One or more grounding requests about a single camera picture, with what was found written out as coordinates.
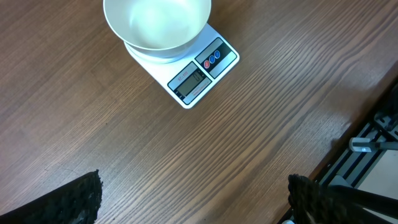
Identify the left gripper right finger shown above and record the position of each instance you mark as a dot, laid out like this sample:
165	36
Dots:
336	204

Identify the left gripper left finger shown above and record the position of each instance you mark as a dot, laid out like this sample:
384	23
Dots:
75	202

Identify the white digital kitchen scale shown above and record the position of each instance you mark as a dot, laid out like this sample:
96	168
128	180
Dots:
189	77

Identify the white ceramic bowl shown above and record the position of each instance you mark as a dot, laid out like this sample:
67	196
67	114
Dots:
159	28

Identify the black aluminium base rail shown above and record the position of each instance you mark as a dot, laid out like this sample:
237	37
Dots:
367	159

